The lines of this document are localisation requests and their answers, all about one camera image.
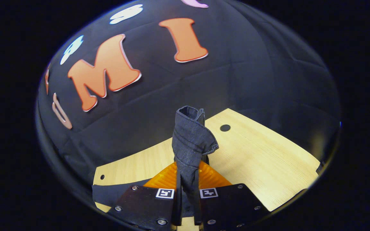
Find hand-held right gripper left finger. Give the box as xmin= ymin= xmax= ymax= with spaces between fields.
xmin=107 ymin=161 xmax=182 ymax=230

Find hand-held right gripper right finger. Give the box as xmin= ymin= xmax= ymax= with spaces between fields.
xmin=193 ymin=160 xmax=271 ymax=230

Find dark grey jeans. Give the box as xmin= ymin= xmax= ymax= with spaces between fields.
xmin=92 ymin=106 xmax=219 ymax=225

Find black backdrop cloth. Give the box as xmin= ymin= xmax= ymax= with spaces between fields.
xmin=36 ymin=0 xmax=342 ymax=193

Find black table edge bracket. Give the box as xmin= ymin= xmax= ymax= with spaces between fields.
xmin=315 ymin=159 xmax=328 ymax=175

